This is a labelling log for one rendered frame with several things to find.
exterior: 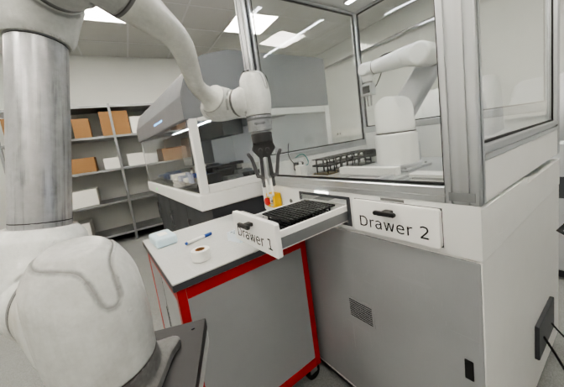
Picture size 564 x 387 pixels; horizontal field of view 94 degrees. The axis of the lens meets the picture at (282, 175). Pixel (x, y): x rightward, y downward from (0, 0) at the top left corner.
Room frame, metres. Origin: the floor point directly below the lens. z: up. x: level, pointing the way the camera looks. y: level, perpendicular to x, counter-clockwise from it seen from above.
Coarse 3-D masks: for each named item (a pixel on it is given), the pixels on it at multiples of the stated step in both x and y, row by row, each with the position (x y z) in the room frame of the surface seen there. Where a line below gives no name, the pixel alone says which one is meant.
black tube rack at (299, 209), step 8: (304, 200) 1.12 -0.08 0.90; (280, 208) 1.03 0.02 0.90; (288, 208) 1.01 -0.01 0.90; (296, 208) 1.00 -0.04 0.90; (304, 208) 0.98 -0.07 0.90; (312, 208) 0.97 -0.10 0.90; (320, 208) 0.95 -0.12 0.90; (328, 208) 0.98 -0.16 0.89; (288, 216) 0.91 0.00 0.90; (296, 216) 0.90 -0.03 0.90; (304, 216) 0.89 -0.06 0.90; (312, 216) 0.93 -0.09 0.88; (280, 224) 0.92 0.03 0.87; (288, 224) 0.92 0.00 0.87
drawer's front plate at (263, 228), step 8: (232, 216) 0.99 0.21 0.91; (240, 216) 0.93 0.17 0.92; (248, 216) 0.88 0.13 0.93; (256, 224) 0.84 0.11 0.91; (264, 224) 0.79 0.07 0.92; (272, 224) 0.76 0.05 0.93; (240, 232) 0.95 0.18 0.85; (248, 232) 0.89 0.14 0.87; (256, 232) 0.85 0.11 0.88; (264, 232) 0.80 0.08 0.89; (272, 232) 0.76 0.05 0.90; (248, 240) 0.90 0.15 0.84; (264, 240) 0.81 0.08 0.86; (272, 240) 0.77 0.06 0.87; (280, 240) 0.76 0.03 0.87; (264, 248) 0.81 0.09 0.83; (272, 248) 0.77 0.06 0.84; (280, 248) 0.76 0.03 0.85; (280, 256) 0.75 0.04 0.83
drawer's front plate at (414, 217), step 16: (352, 208) 0.91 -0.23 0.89; (368, 208) 0.86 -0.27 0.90; (384, 208) 0.81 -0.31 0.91; (400, 208) 0.76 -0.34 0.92; (416, 208) 0.72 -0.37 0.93; (432, 208) 0.70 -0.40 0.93; (368, 224) 0.86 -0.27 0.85; (400, 224) 0.77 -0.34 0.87; (416, 224) 0.73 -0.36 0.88; (432, 224) 0.69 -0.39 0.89; (416, 240) 0.73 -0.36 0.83; (432, 240) 0.69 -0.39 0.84
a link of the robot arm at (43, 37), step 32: (0, 0) 0.52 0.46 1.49; (32, 0) 0.53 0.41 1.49; (0, 32) 0.54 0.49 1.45; (32, 32) 0.54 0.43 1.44; (64, 32) 0.58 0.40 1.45; (32, 64) 0.53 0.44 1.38; (64, 64) 0.58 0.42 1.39; (32, 96) 0.52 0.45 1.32; (64, 96) 0.57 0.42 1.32; (32, 128) 0.51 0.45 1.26; (64, 128) 0.56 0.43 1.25; (32, 160) 0.50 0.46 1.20; (64, 160) 0.55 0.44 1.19; (32, 192) 0.50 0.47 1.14; (64, 192) 0.54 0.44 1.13; (32, 224) 0.49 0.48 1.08; (64, 224) 0.52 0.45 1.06; (0, 256) 0.45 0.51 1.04; (32, 256) 0.46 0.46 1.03; (0, 288) 0.43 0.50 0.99; (0, 320) 0.41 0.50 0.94
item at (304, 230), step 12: (288, 204) 1.11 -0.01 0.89; (336, 204) 1.02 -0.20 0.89; (264, 216) 1.03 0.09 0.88; (324, 216) 0.89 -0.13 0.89; (336, 216) 0.92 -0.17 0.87; (288, 228) 0.80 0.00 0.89; (300, 228) 0.83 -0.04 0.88; (312, 228) 0.85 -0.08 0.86; (324, 228) 0.89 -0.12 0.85; (288, 240) 0.79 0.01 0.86; (300, 240) 0.82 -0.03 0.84
